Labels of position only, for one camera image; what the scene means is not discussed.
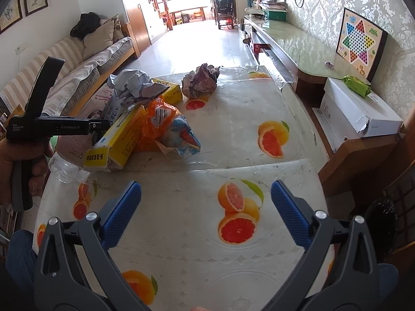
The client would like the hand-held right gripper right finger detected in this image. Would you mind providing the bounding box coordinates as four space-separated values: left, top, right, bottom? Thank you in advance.
259 180 380 311

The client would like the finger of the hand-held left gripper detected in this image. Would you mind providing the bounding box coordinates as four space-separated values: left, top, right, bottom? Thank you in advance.
89 119 111 146

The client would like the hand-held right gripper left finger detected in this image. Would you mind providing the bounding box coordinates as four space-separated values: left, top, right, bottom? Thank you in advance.
33 181 153 311

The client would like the long yellow medicine box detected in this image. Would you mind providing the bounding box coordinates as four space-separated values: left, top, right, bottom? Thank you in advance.
84 104 148 173

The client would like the white printed plastic bag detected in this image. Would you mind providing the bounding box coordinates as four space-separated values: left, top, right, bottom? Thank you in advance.
55 84 114 162

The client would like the clear plastic bottle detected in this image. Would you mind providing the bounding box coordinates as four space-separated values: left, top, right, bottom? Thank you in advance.
49 152 92 186

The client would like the grey paper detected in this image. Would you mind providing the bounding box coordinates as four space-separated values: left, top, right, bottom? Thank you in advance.
108 69 171 105

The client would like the orange snack bag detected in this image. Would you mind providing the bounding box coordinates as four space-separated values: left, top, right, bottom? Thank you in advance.
138 98 202 160

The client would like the person's left hand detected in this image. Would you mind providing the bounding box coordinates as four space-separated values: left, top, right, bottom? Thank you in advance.
0 135 55 206

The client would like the striped sofa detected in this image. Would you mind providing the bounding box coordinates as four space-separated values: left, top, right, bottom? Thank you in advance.
0 15 142 127

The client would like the yellow drink carton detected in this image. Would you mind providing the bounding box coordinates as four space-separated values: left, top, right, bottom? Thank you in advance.
152 78 182 105

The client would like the low wooden cabinet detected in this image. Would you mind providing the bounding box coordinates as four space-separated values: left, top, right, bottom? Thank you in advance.
305 104 410 199

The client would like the beige cushion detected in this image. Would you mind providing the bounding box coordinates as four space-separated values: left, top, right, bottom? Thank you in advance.
82 18 116 61

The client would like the black mesh bin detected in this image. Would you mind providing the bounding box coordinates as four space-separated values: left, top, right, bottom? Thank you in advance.
365 197 400 264

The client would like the fruit print tablecloth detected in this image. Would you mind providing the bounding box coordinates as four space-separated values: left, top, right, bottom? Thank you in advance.
34 65 335 311

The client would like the patterned cushion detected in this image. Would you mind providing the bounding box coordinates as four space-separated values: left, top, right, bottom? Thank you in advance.
107 14 126 43

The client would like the black clothing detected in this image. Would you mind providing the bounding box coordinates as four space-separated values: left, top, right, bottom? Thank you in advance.
70 12 103 40

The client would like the crumpled brown paper ball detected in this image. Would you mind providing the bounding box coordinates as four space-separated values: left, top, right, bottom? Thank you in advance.
182 64 222 99

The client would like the person's left leg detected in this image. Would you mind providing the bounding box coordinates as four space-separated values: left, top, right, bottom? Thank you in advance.
6 229 37 300

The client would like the person's leg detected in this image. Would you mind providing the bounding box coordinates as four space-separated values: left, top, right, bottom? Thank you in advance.
377 263 400 302
6 229 37 300

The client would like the large framed picture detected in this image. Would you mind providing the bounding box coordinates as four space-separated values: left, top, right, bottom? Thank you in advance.
0 0 23 35

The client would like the person's right leg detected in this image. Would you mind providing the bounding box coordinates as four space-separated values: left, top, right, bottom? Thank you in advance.
377 263 400 302

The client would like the white cardboard box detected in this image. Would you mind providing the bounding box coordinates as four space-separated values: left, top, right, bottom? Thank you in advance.
319 78 404 151

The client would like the green packet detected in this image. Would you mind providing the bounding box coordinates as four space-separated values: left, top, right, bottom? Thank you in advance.
343 75 372 98

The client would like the wooden bench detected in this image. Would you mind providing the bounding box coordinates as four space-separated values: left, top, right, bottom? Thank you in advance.
170 6 208 25

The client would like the long glass top counter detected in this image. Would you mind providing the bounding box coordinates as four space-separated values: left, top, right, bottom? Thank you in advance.
243 15 371 105

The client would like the chair with bags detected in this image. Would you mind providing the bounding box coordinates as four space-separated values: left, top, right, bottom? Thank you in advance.
212 0 238 30

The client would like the star checkers board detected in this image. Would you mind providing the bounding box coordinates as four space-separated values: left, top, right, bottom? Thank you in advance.
335 7 388 83

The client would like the green box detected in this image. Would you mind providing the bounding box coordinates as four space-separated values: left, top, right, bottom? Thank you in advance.
264 8 288 22

